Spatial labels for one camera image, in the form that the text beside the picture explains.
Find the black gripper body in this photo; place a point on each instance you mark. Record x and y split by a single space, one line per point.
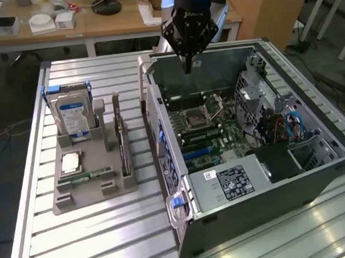
192 15

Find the graphics card with metal bracket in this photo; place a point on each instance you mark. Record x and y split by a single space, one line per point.
121 143

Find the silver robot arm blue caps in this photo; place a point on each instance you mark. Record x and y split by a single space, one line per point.
166 5

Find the white paper stack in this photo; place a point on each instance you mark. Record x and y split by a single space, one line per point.
150 16

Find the brown wooden cabinet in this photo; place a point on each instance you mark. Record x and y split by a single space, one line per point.
270 14

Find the metal socket cover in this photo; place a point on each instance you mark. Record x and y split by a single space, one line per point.
216 95

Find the black lamp base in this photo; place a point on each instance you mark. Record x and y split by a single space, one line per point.
106 8

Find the perforated metal disk bay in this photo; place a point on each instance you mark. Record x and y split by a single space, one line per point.
246 96

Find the CPU socket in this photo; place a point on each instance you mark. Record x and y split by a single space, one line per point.
195 119

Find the green motherboard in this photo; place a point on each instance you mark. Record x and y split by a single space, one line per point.
227 132

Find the small white box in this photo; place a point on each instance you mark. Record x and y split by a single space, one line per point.
65 21

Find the blue expansion slot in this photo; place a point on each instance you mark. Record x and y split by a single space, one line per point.
197 154

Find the silver chipset heat sink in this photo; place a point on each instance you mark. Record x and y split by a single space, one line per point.
229 156

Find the white round container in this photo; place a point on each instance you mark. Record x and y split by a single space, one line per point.
42 24

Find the hard disk with blue caddy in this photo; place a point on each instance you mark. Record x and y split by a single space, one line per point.
70 117

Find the wooden desk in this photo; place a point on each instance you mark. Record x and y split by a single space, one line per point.
24 27

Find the black plastic shroud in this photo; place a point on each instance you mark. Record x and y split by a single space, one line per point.
278 164

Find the grey cup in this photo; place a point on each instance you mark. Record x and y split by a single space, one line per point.
23 1

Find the grey metal disk bay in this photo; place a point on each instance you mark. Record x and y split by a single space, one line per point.
315 144

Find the grey power supply unit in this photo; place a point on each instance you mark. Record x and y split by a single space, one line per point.
204 191

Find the silver CPU chip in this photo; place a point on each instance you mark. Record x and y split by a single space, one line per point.
70 163

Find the grey parts rack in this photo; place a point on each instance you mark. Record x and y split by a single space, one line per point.
106 184

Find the black and white box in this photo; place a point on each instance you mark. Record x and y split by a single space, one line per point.
5 26

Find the blue case latch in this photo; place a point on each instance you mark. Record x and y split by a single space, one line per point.
176 202

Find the green RAM stick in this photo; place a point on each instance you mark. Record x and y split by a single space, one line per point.
76 177

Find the open black PC case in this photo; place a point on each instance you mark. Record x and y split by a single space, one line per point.
252 217

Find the white table frame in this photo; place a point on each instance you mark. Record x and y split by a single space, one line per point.
330 11

